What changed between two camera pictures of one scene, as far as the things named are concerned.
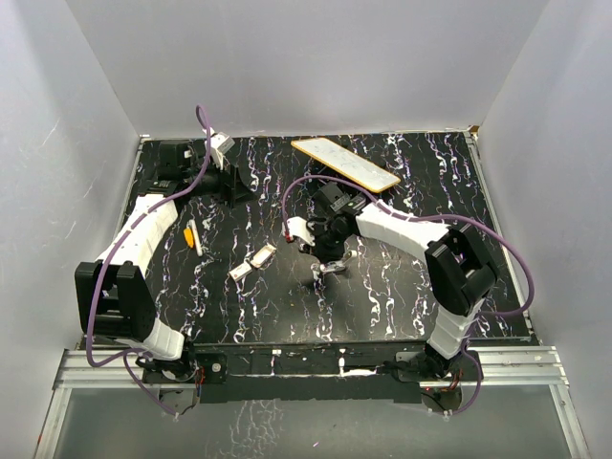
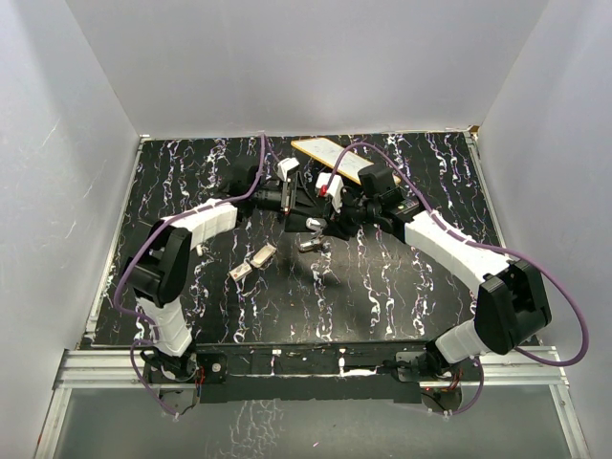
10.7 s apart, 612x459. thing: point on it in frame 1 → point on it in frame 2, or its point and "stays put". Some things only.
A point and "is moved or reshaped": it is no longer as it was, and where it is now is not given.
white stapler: x=338 y=264 is moved or reshaped
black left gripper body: x=227 y=192 → x=289 y=201
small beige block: x=262 y=255 stays put
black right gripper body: x=329 y=241 → x=352 y=215
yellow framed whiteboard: x=361 y=173 stays put
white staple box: x=240 y=272 stays put
